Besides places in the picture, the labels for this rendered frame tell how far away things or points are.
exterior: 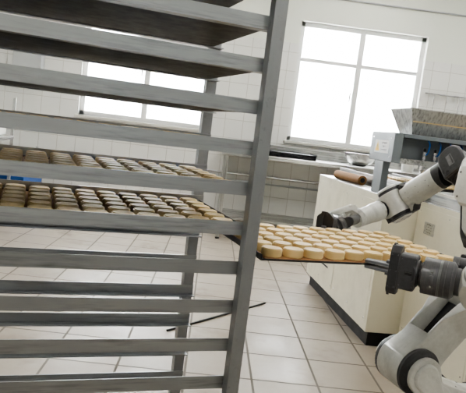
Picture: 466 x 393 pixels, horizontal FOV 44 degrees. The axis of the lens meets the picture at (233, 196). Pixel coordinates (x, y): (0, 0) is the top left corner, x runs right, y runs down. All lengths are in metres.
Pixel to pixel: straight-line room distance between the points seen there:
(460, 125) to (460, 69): 3.59
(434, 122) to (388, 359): 1.73
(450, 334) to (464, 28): 5.39
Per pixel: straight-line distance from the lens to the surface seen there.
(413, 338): 1.85
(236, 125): 6.34
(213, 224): 1.25
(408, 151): 3.27
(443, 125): 3.31
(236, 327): 1.31
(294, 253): 1.38
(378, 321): 3.30
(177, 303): 1.28
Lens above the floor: 1.09
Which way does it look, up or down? 7 degrees down
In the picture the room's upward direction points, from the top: 7 degrees clockwise
